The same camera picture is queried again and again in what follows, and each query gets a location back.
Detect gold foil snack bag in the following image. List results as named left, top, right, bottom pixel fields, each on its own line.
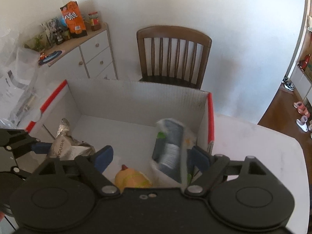
left=47, top=118, right=96, bottom=161

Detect yellow giraffe toy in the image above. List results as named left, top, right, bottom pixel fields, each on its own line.
left=115, top=164, right=152, bottom=191

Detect white tissue pack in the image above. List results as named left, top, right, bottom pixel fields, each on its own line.
left=150, top=118, right=197, bottom=190

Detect clear plastic bag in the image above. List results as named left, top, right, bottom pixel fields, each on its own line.
left=1, top=29, right=45, bottom=128

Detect red cardboard box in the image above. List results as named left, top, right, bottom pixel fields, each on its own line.
left=27, top=79, right=214, bottom=185

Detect white drawer cabinet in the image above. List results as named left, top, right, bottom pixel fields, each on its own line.
left=45, top=23, right=118, bottom=81

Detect orange snack bag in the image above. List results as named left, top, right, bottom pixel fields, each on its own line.
left=60, top=1, right=87, bottom=38

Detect glass sauce jar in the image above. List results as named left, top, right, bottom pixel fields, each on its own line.
left=88, top=12, right=102, bottom=31

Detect brown wooden chair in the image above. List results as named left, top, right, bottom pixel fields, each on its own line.
left=136, top=25, right=212, bottom=89

